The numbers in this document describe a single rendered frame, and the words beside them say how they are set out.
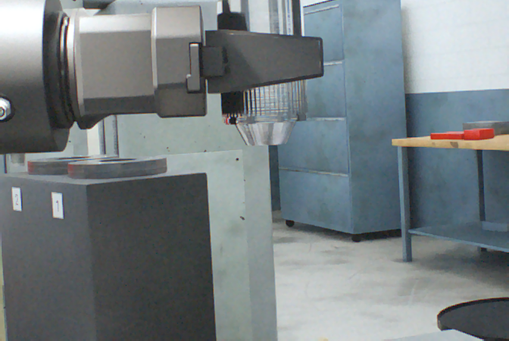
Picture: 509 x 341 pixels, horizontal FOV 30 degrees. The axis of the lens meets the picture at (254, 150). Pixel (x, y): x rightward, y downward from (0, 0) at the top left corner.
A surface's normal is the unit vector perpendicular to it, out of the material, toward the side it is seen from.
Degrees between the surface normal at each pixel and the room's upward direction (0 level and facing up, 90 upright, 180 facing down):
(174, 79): 90
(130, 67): 90
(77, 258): 90
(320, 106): 90
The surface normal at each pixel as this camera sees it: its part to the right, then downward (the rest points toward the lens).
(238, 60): 0.04, 0.05
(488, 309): 0.29, -0.03
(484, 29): -0.92, 0.07
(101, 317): 0.57, 0.01
